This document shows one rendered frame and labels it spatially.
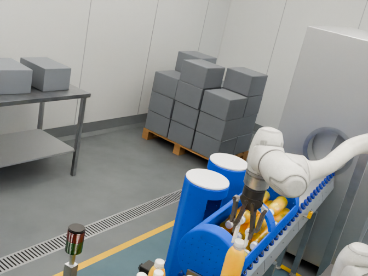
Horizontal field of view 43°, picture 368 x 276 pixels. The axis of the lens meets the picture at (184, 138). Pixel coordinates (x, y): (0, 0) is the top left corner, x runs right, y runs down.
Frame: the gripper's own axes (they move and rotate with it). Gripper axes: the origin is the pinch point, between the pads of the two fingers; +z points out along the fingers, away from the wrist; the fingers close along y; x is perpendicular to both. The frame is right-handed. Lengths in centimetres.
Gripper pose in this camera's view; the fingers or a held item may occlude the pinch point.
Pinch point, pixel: (241, 236)
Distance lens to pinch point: 173.1
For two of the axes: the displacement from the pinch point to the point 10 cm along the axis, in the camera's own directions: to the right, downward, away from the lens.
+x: -5.0, 2.0, -8.4
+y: -8.4, -3.3, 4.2
